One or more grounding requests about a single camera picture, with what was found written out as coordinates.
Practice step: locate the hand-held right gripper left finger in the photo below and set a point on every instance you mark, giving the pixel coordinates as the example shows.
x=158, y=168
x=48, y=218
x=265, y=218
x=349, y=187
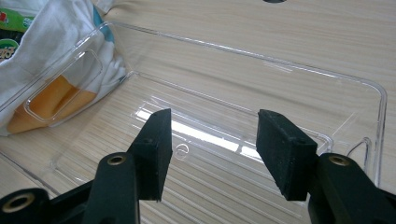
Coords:
x=149, y=155

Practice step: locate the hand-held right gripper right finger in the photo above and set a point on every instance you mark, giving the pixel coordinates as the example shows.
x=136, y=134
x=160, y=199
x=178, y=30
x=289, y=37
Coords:
x=286, y=155

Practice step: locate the clear plastic bag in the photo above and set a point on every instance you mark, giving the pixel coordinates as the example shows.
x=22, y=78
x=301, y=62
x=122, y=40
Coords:
x=249, y=93

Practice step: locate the white cloth tote bag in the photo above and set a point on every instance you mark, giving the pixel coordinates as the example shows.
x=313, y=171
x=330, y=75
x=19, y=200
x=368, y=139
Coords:
x=56, y=34

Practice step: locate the green snack packet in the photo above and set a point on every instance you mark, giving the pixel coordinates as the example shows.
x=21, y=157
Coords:
x=12, y=21

